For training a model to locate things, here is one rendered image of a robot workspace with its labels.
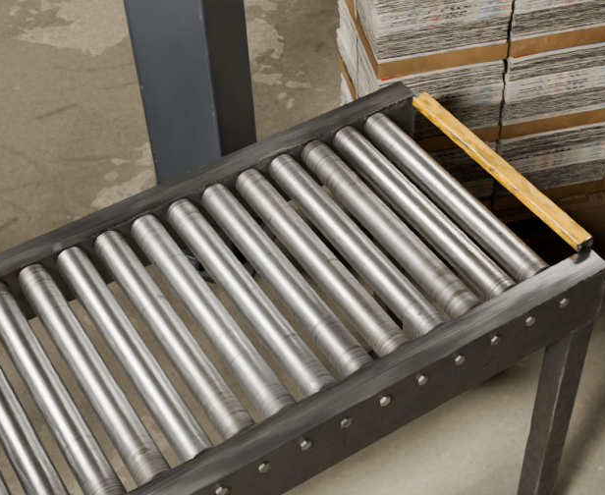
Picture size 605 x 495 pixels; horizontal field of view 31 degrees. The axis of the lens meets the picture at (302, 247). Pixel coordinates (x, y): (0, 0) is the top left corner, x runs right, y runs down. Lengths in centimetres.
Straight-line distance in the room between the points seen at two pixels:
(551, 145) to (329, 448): 126
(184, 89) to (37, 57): 124
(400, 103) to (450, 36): 39
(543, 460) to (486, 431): 41
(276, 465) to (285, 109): 185
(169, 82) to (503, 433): 106
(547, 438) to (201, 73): 102
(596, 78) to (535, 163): 26
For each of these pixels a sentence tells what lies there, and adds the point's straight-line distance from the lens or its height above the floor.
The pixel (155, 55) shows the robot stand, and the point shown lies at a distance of 234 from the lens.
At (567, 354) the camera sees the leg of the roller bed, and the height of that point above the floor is 62.
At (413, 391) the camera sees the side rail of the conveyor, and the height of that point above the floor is 76.
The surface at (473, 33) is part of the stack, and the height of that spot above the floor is 68.
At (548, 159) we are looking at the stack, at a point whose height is 28.
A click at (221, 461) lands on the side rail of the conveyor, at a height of 80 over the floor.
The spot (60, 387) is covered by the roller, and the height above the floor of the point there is 79.
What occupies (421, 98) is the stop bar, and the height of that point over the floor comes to 82.
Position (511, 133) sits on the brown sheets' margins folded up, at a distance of 252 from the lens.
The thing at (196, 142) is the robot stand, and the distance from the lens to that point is 245.
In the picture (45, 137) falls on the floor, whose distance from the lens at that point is 322.
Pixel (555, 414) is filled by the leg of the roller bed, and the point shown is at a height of 45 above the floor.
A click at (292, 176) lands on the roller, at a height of 80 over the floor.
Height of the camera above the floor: 201
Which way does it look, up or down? 46 degrees down
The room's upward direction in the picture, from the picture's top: 3 degrees counter-clockwise
